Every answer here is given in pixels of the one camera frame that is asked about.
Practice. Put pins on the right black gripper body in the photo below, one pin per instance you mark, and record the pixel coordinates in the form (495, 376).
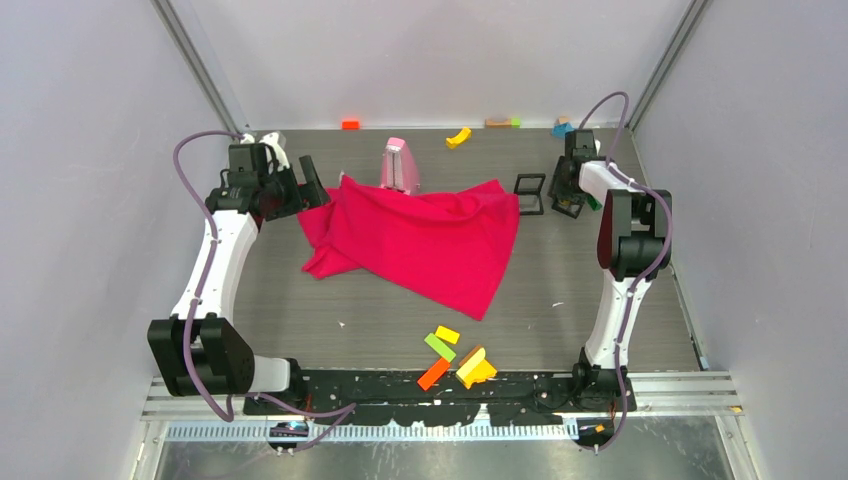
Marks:
(559, 186)

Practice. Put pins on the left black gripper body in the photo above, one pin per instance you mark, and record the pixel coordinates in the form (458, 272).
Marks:
(285, 195)

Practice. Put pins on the red cloth garment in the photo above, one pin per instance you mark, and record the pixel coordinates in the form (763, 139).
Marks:
(450, 247)

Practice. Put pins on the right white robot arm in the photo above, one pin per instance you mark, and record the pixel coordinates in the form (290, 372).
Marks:
(633, 246)

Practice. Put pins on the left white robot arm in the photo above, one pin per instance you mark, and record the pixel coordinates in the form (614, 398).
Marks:
(197, 348)

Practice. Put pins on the blue triangular block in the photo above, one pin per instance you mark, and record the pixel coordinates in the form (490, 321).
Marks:
(561, 127)

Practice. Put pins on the stacked green blue bricks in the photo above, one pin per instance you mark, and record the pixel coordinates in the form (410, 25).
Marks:
(593, 203)

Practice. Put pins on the small orange block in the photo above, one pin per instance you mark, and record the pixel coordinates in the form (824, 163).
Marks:
(350, 124)

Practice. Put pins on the pink metronome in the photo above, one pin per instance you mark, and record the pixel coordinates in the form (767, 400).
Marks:
(399, 169)

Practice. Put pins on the tan wooden block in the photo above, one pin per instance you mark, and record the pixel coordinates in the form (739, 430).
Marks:
(505, 122)

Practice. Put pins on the yellow curved block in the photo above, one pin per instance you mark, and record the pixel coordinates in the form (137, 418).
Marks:
(459, 139)

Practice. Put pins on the green rectangular block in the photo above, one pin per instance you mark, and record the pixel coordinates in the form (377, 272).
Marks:
(440, 347)

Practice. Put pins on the orange rectangular block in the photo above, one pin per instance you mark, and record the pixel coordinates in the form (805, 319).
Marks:
(433, 374)

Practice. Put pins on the yellow block pile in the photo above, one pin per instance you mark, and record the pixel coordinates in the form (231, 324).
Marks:
(474, 367)

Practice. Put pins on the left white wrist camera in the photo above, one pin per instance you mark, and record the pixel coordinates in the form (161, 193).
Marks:
(274, 143)

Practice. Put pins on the right black display frame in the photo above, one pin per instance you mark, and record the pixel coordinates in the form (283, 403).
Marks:
(571, 207)

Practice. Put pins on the black display frame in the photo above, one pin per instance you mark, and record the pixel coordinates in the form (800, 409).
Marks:
(528, 189)
(571, 207)

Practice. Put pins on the left black display frame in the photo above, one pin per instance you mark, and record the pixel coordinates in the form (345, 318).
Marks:
(528, 189)

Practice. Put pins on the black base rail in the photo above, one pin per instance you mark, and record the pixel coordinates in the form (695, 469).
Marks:
(511, 398)

